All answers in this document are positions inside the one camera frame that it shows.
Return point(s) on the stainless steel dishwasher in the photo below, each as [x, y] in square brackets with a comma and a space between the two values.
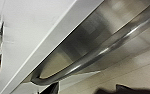
[91, 30]

